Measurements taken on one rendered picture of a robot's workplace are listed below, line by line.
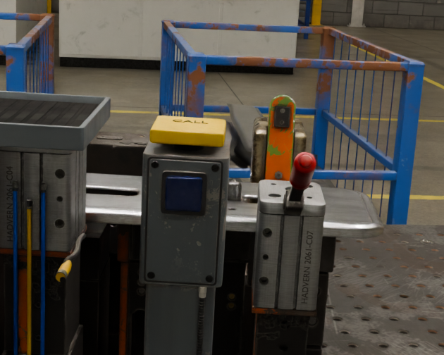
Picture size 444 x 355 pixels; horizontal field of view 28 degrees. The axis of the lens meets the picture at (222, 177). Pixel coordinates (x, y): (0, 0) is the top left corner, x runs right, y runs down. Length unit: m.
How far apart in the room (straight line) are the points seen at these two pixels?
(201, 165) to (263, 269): 0.23
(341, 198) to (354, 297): 0.52
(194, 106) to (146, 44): 6.10
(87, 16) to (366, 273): 7.40
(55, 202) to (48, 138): 0.22
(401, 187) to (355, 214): 2.06
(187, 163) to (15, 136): 0.14
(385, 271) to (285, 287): 0.87
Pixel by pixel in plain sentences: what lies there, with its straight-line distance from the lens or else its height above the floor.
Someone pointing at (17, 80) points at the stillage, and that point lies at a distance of 2.94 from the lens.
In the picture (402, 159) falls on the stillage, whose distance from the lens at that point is 3.11.
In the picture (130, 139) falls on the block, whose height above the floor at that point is 1.03.
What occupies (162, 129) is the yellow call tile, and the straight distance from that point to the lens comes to 0.71.
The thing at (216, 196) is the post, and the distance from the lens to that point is 0.72.
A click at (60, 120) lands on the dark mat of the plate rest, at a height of 1.16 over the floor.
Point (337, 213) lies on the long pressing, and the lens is 1.07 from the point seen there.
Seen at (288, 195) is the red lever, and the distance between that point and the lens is 0.87.
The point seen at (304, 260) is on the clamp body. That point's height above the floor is 1.00.
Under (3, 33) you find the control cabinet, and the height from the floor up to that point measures 0.31.
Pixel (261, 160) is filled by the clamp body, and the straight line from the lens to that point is 1.22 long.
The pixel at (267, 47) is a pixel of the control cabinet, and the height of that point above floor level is 0.27.
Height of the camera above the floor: 1.31
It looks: 15 degrees down
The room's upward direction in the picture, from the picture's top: 3 degrees clockwise
